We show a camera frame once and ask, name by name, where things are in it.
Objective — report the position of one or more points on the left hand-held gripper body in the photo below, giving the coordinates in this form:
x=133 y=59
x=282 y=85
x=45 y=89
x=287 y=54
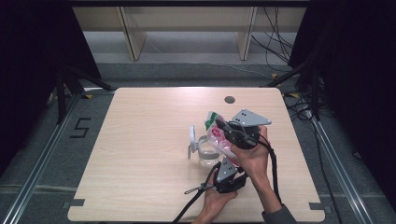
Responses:
x=225 y=171

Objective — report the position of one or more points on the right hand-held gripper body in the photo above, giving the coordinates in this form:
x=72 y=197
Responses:
x=246 y=133

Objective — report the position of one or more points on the pink and white plastic bag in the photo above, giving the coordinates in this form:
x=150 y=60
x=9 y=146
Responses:
x=218 y=138

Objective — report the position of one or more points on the clear jar with grey lid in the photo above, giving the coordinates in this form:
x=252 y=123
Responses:
x=207 y=155

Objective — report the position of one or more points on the person's right hand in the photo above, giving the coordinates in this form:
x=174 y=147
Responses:
x=253 y=160

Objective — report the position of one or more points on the person's left hand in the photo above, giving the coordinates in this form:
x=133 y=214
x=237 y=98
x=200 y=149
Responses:
x=216 y=202

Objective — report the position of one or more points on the grey table grommet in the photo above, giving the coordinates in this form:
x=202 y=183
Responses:
x=229 y=100

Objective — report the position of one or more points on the black metal stand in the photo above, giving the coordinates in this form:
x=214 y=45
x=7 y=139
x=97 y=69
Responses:
x=62 y=93
x=314 y=90

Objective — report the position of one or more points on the light wooden shelf unit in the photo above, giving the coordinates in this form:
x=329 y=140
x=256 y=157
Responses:
x=186 y=18

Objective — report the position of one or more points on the black curtain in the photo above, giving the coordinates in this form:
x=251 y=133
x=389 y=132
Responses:
x=28 y=62
x=358 y=77

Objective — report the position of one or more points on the metal floor rail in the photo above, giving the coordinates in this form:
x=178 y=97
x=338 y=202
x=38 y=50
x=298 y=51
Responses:
x=339 y=168
x=37 y=165

